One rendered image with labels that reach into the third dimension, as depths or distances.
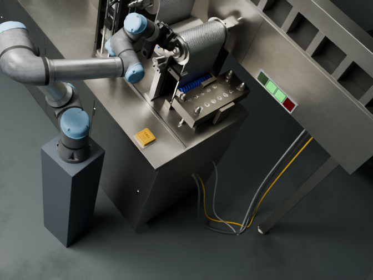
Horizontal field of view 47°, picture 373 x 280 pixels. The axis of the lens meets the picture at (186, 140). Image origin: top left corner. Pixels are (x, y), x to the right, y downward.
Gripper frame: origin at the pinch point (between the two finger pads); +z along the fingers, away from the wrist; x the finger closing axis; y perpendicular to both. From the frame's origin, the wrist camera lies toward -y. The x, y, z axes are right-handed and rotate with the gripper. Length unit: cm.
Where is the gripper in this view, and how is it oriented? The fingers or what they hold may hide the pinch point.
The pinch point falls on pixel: (170, 46)
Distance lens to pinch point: 193.8
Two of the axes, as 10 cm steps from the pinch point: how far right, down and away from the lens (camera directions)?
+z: 4.1, 0.2, 9.1
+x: -6.3, -7.2, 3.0
